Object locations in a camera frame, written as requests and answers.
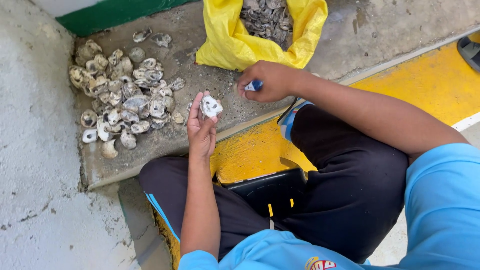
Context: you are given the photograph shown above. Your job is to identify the person's blue white shoe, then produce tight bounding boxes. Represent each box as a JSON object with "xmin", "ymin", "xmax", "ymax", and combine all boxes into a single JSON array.
[{"xmin": 277, "ymin": 97, "xmax": 315, "ymax": 142}]

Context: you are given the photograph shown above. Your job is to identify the yellow plastic bag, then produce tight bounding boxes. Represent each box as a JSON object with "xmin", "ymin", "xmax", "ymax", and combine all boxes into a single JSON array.
[{"xmin": 195, "ymin": 0, "xmax": 329, "ymax": 72}]

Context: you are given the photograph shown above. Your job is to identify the person's left hand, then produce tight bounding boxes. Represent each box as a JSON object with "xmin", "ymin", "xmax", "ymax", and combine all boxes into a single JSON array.
[{"xmin": 186, "ymin": 91, "xmax": 223, "ymax": 158}]

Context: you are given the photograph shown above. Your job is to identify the black plastic crate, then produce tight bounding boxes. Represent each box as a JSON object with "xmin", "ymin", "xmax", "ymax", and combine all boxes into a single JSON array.
[{"xmin": 221, "ymin": 167, "xmax": 309, "ymax": 223}]

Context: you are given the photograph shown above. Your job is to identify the person's light blue shirt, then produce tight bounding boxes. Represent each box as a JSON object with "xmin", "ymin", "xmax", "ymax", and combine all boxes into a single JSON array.
[{"xmin": 178, "ymin": 143, "xmax": 480, "ymax": 270}]

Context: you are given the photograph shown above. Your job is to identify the person's black trousers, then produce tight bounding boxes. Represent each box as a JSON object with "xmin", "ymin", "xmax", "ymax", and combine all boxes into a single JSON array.
[{"xmin": 139, "ymin": 104, "xmax": 409, "ymax": 264}]

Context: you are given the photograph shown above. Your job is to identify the pile of pale oyster shells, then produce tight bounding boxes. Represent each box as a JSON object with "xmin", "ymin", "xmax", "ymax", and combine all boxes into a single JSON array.
[{"xmin": 68, "ymin": 28, "xmax": 187, "ymax": 160}]

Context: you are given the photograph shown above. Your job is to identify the heap of dark grey shells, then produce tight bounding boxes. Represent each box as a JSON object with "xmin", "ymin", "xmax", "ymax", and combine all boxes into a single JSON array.
[{"xmin": 240, "ymin": 0, "xmax": 294, "ymax": 51}]

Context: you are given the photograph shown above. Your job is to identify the single white oyster shell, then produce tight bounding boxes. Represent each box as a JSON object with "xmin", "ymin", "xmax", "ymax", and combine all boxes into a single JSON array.
[{"xmin": 199, "ymin": 94, "xmax": 224, "ymax": 119}]

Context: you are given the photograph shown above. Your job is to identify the person's right hand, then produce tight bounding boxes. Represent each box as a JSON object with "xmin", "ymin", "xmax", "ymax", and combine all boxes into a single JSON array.
[{"xmin": 237, "ymin": 60, "xmax": 301, "ymax": 104}]

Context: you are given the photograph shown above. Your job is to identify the dark grey sandal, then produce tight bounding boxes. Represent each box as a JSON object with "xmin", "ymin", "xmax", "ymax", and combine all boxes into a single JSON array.
[{"xmin": 456, "ymin": 36, "xmax": 480, "ymax": 73}]

